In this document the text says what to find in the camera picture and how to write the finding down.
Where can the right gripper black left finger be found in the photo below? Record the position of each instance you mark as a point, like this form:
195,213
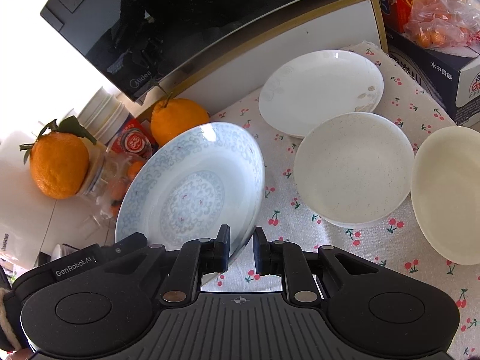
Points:
195,259

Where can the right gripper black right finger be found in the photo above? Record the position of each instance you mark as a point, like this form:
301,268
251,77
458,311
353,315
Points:
286,260

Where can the white swirl pattern plate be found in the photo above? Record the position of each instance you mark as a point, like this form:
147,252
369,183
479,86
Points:
313,88

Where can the gloved hand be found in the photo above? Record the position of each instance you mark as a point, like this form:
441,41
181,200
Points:
13,340

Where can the glass jar with tangerines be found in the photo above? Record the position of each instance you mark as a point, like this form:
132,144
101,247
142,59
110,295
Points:
107,181

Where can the large orange on jar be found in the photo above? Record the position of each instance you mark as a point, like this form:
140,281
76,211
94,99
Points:
59,158

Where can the white speckled bowl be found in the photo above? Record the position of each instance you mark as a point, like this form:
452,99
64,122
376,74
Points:
354,169

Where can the stack of white paper cups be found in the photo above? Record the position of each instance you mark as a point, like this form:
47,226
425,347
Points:
103,116

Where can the large orange on table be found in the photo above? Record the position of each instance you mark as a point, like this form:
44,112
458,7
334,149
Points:
173,116

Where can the cream bowl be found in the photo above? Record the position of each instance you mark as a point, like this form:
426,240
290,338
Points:
445,193

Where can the black Midea microwave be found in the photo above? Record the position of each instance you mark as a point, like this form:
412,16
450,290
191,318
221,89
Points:
136,43

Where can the dark blue cardboard box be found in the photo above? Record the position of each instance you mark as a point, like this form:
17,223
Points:
451,76

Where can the plastic bag of snacks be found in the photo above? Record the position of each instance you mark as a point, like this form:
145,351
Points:
435,24

